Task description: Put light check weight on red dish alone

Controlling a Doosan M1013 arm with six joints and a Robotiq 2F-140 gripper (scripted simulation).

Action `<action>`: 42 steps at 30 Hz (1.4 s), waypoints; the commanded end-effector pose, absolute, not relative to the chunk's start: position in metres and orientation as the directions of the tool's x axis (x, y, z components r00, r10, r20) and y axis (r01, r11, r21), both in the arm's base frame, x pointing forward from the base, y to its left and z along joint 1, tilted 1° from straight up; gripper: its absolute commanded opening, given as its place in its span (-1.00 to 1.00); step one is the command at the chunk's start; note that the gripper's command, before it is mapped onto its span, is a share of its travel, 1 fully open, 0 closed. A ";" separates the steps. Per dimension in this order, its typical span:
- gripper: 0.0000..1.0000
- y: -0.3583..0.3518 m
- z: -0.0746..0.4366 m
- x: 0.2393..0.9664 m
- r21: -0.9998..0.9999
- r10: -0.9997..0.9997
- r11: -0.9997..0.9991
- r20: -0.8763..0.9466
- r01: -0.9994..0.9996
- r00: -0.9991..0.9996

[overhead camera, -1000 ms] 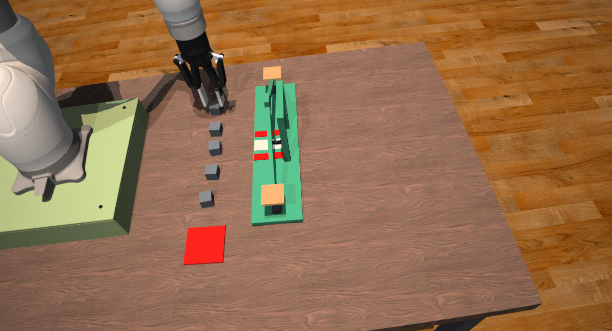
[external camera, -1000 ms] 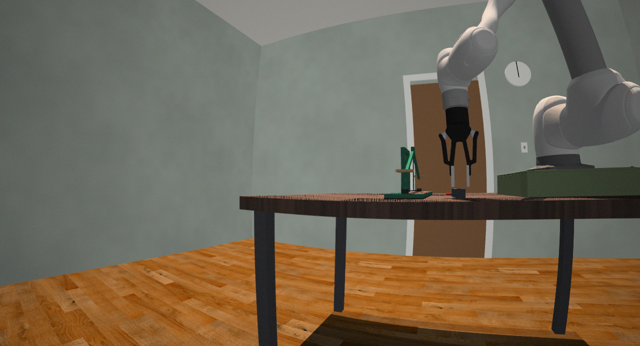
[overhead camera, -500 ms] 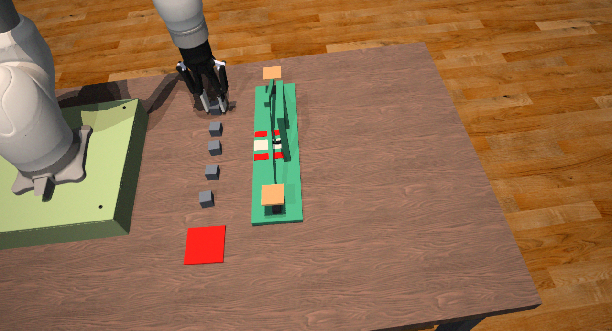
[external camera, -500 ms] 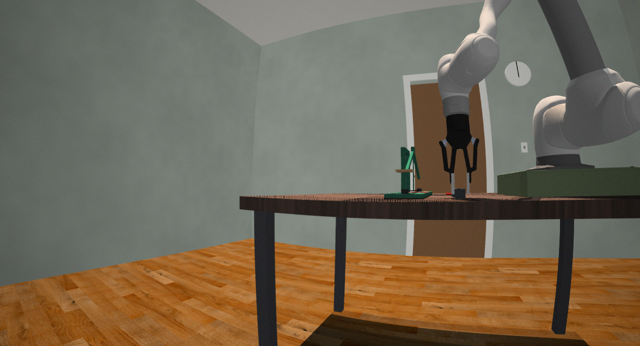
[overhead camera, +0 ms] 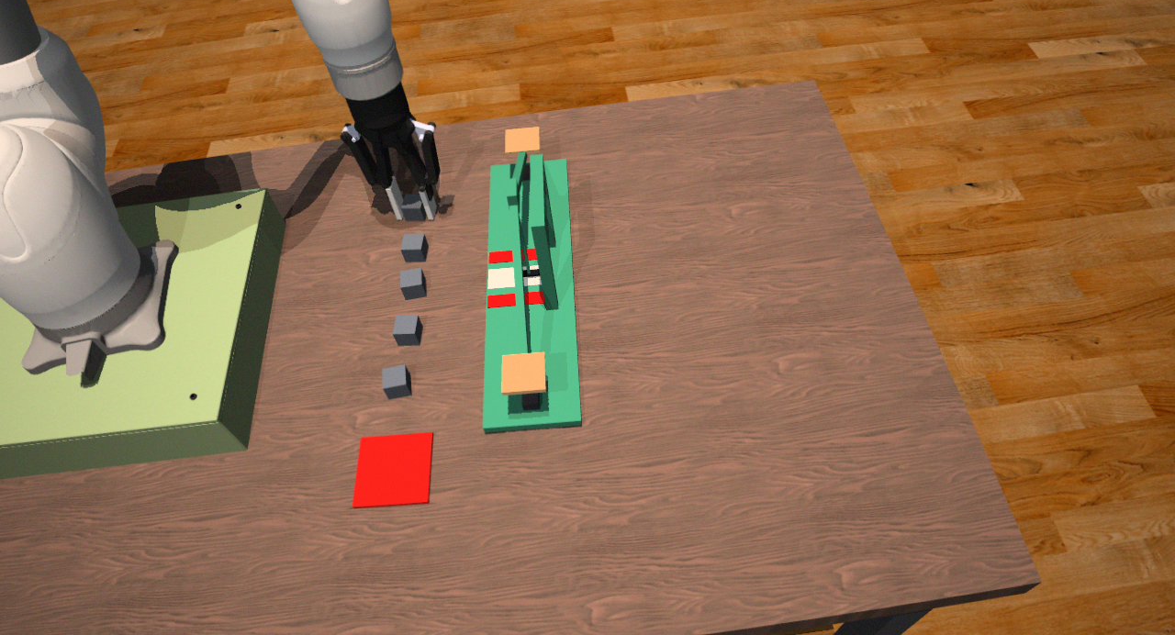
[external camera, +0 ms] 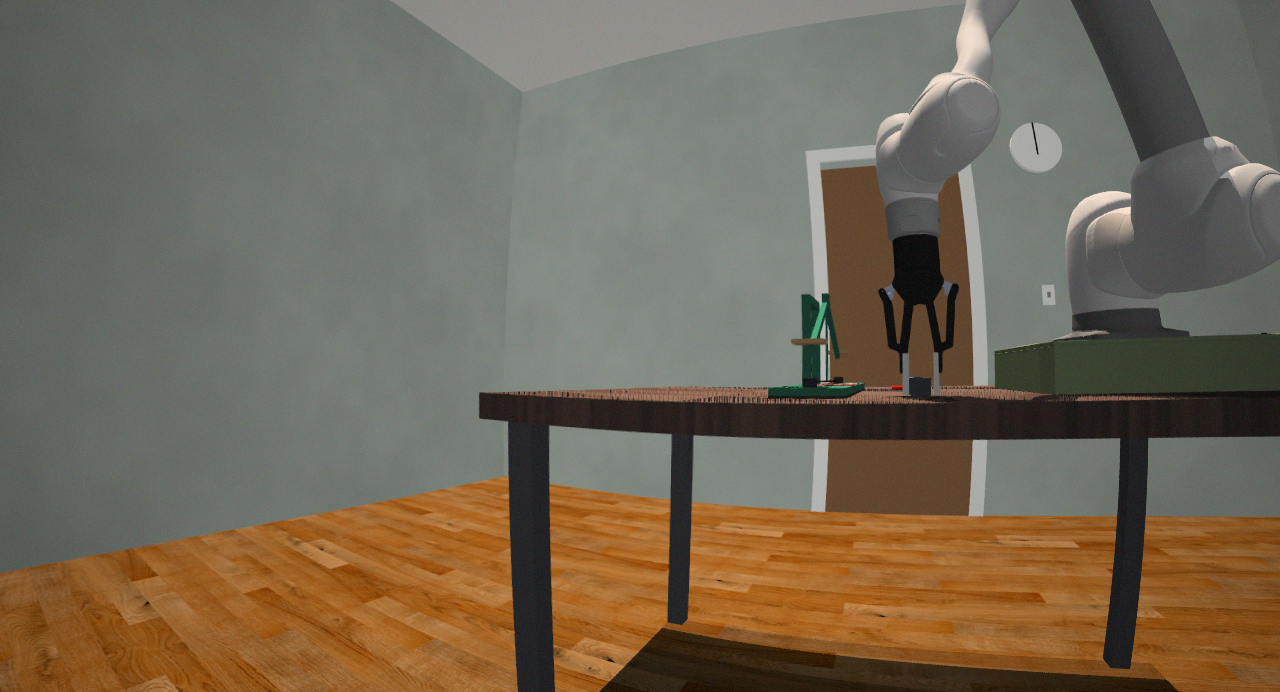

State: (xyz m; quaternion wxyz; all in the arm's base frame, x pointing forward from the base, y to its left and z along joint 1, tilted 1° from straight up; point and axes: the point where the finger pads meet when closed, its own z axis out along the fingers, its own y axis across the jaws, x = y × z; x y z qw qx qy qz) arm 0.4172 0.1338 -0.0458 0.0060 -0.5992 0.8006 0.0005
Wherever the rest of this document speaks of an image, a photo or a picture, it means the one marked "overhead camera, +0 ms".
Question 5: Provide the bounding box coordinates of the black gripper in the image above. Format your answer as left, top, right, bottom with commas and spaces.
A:
341, 81, 439, 220

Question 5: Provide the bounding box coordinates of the red flat square plate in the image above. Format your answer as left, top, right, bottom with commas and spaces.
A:
353, 432, 434, 508

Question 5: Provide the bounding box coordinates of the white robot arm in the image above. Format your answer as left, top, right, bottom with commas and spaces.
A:
0, 0, 403, 381

